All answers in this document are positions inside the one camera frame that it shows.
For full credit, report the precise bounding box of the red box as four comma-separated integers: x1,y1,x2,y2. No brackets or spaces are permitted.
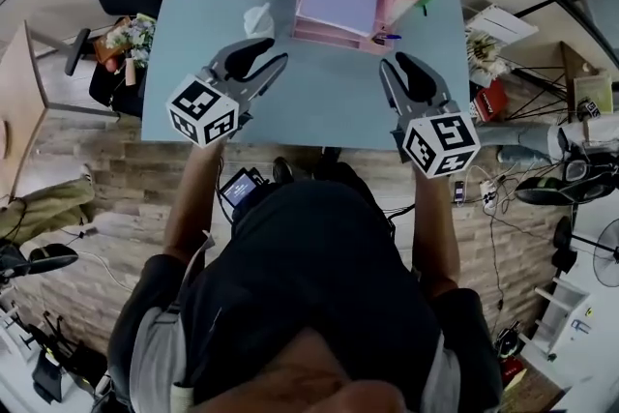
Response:
470,78,510,123

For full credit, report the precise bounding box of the person's torso in black shirt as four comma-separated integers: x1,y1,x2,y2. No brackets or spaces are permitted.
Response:
107,181,505,413

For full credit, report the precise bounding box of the flower bouquet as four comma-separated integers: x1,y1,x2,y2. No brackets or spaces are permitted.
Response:
103,13,157,70

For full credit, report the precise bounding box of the person's black shoe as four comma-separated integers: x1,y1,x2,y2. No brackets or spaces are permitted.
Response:
312,146,345,181
272,156,297,186

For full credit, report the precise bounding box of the wooden side table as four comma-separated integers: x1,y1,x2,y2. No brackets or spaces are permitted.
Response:
0,18,121,205

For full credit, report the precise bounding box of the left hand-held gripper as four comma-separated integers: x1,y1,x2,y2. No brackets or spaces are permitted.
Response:
165,38,290,148

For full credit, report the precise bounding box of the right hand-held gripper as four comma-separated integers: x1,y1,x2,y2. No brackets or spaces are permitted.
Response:
378,51,482,181

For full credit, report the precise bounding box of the standing fan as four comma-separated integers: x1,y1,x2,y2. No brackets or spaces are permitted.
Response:
570,216,619,290

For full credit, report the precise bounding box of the white power strip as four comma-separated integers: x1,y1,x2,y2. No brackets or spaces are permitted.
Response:
478,178,500,215

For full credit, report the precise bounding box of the black screen device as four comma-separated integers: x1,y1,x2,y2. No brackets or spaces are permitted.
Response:
219,165,273,211

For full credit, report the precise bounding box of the person's left forearm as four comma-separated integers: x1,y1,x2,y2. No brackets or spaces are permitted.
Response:
162,141,228,268

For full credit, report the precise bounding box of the white flat box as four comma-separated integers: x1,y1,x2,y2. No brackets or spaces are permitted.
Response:
465,3,541,47

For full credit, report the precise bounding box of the person's right forearm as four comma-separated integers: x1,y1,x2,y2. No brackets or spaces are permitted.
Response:
410,168,461,297

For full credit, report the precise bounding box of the black bicycle saddle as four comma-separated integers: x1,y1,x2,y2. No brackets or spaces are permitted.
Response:
27,243,79,276

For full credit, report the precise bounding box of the brown cardboard box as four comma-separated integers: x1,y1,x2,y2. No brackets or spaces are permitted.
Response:
91,16,133,65

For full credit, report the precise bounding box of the white shelf unit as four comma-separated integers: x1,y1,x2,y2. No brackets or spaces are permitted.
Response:
533,274,592,362

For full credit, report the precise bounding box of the dried white flower bunch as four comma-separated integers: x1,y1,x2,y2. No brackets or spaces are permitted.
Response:
465,29,513,84

